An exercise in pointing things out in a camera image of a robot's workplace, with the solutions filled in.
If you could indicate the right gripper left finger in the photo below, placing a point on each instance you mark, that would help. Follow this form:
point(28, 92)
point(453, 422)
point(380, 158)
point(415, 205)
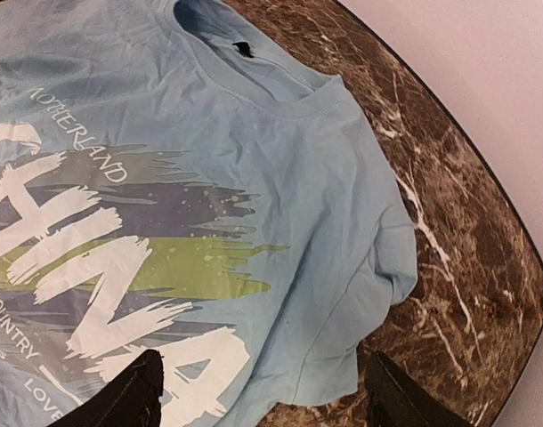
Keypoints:
point(132, 398)

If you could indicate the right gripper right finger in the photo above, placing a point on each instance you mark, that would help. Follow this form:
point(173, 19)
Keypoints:
point(395, 399)

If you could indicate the light blue printed t-shirt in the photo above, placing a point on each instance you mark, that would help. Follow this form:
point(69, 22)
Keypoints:
point(173, 180)

